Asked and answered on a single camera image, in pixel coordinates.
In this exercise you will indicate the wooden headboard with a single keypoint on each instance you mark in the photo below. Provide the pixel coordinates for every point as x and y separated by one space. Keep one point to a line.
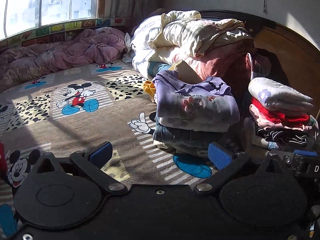
299 58

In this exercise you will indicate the purple sweatshirt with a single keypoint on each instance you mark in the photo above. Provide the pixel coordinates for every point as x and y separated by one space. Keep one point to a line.
208 102

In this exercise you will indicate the red folded sweater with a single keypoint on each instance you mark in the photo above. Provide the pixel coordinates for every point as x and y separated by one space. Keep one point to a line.
277 117

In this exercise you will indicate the Mickey Mouse plush blanket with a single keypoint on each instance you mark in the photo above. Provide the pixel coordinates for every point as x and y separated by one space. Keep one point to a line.
76 110

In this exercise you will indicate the cream yellow folded garment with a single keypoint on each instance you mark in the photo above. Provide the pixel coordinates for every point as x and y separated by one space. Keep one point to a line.
199 152

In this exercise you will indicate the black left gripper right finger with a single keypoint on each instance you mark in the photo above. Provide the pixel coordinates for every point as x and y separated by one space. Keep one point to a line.
252 191

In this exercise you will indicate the cream white bundled duvet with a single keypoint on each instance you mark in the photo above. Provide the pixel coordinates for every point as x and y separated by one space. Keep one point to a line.
195 36

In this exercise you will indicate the pink red bundled cloth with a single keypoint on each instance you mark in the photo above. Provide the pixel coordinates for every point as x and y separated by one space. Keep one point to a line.
237 64

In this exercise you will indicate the folded blue denim jeans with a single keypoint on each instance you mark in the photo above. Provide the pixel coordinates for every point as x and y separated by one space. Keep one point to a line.
177 136

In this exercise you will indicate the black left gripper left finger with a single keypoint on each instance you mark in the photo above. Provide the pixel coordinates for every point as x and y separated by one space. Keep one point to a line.
59 193

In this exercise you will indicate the red folded garment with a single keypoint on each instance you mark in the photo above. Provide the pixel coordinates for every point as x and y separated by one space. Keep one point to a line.
3 162

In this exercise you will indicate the black white striped garment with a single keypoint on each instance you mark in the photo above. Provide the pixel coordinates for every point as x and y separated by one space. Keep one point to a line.
283 136

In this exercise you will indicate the pink folded garment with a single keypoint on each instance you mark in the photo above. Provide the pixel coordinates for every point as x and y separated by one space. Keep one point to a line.
267 125

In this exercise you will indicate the alphabet foam mat strip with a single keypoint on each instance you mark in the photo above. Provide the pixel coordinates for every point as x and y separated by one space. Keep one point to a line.
60 32

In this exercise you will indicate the pink crumpled quilt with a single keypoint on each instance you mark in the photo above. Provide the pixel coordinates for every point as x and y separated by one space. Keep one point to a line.
22 64

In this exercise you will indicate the blue sequin garment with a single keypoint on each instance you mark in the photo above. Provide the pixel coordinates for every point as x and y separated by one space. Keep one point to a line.
272 145

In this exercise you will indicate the white purple flower folded garment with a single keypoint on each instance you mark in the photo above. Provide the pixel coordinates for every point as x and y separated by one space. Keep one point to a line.
275 96

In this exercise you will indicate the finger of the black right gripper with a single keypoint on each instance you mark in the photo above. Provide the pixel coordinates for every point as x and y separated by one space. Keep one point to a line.
306 153

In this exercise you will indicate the mustard yellow garment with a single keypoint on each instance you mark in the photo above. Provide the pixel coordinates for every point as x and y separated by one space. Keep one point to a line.
150 89

